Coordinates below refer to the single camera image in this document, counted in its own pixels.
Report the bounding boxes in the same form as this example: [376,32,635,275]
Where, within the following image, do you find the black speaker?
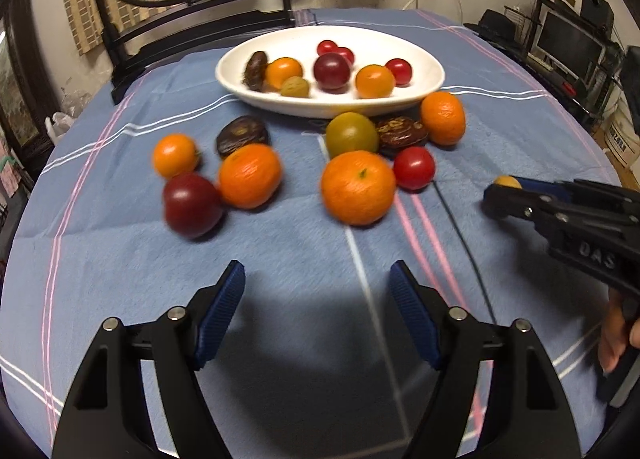
[580,0,615,32]

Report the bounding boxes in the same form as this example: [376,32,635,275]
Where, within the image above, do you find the blue striped tablecloth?
[0,8,626,459]

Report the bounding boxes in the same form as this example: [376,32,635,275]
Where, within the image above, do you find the green tangerine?
[326,112,380,158]

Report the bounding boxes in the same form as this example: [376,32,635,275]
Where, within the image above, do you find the white plastic bag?
[45,111,77,144]

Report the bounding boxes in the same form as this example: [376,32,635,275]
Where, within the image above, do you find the black cable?
[431,181,499,326]

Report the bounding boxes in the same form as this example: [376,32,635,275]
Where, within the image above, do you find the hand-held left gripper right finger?
[389,260,583,459]

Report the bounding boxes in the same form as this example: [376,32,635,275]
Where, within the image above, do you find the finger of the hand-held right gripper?
[482,183,563,235]
[517,178,626,204]

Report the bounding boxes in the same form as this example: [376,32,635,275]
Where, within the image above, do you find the dark red plum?
[162,173,224,240]
[313,53,351,91]

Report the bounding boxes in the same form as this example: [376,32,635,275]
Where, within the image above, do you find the dark wooden cabinet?
[0,14,52,167]

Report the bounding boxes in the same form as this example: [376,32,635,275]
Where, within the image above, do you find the white oval plate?
[215,25,446,120]

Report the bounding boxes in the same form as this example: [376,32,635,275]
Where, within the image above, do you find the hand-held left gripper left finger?
[51,260,247,459]

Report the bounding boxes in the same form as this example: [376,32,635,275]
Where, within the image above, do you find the white bucket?
[603,111,640,170]

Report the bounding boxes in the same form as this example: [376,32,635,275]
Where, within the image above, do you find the computer monitor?
[531,9,607,83]

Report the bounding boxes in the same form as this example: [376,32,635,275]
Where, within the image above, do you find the orange tomato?
[265,57,304,91]
[355,65,396,100]
[152,134,201,178]

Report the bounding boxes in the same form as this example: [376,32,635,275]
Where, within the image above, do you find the black hat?
[463,9,519,43]

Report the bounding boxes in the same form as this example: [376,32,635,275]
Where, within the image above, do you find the wrinkled dark passion fruit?
[376,116,429,153]
[215,116,270,158]
[244,51,269,91]

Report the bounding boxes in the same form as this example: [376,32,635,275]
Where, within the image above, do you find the person's right hand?
[598,288,640,374]

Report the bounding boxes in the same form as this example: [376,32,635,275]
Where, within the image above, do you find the large orange tangerine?
[320,150,397,226]

